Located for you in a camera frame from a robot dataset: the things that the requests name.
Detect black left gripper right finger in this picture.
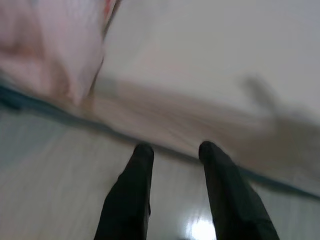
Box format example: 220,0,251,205
198,141,281,240

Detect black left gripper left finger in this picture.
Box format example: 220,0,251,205
93,143,155,240

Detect pink dotted pillow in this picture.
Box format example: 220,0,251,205
0,0,121,106

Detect beige sheeted mattress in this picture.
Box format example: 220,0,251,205
94,0,320,193

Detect dark teal bed frame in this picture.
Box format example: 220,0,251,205
0,83,320,201

